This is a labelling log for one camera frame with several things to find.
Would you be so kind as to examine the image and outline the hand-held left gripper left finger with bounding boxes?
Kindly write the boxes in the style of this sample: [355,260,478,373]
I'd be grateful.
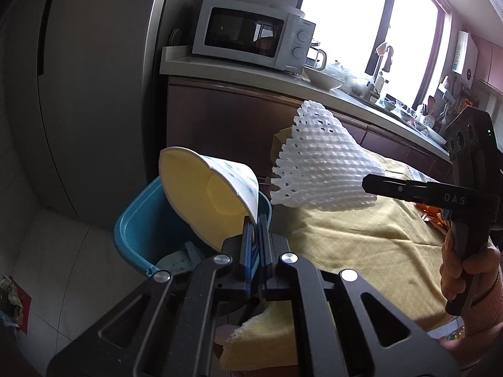
[47,215,261,377]

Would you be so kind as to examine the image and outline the metal kitchen faucet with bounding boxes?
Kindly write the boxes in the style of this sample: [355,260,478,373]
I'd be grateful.
[363,41,394,103]

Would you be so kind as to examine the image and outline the yellow patterned tablecloth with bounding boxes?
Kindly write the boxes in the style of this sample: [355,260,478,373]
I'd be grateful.
[220,153,465,370]

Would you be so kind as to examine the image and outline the white water heater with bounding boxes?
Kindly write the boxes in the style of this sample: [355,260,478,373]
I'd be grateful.
[452,30,479,76]

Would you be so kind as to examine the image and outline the red packet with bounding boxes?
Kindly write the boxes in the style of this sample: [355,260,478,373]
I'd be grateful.
[16,285,33,335]

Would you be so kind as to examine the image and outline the white oval plate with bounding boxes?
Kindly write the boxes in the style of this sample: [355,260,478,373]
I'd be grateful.
[426,126,449,146]

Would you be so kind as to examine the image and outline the brown kitchen cabinet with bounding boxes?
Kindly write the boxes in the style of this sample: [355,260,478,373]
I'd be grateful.
[167,76,456,189]

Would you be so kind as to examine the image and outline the green packet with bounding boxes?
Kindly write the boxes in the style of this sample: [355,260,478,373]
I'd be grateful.
[0,275,19,308]

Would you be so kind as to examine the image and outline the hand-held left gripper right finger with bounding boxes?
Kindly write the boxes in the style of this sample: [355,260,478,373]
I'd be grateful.
[258,214,461,377]

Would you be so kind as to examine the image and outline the tan cardboard box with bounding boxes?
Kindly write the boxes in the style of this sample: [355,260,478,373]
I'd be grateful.
[272,128,295,166]

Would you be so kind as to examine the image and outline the grey refrigerator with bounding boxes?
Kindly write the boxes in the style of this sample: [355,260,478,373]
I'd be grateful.
[0,0,186,228]

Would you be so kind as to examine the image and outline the blue plastic bin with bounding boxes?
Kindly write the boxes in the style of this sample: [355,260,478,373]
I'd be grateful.
[114,175,273,279]

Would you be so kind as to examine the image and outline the kitchen window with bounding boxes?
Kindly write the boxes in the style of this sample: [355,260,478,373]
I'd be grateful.
[301,0,452,107]

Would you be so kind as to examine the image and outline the light blue packet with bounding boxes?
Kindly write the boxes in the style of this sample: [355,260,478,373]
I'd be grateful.
[0,309,21,329]

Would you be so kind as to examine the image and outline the pale crumpled wrapper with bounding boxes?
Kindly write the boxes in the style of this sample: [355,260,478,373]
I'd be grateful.
[156,239,206,276]

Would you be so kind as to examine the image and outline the white foam fruit net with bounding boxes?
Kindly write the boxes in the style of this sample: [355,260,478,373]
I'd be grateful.
[270,100,388,213]

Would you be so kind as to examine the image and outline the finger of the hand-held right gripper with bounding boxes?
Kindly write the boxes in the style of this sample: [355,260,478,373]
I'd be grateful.
[362,173,435,208]

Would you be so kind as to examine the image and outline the glass kettle with white handle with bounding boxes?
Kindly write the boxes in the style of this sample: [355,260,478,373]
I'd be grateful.
[304,41,328,71]

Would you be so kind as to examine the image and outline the white dotted paper cup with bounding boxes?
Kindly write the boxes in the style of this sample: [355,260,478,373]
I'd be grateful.
[158,146,260,252]

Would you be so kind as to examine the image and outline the person's right forearm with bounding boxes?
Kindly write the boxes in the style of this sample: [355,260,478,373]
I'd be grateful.
[460,271,503,372]

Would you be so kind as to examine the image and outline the large white bowl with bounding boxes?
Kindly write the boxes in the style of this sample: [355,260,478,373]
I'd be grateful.
[304,67,346,90]

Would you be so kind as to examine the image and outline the clear plastic bags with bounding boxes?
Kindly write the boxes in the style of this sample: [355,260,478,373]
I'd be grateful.
[326,61,371,96]

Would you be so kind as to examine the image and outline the white microwave oven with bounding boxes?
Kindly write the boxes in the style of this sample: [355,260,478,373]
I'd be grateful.
[192,0,317,75]

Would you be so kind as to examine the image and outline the orange snack wrapper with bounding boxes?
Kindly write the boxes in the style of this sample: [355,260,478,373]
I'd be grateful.
[417,204,450,230]

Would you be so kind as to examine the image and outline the person's right hand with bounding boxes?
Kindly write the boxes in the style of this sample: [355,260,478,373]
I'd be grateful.
[439,231,502,308]

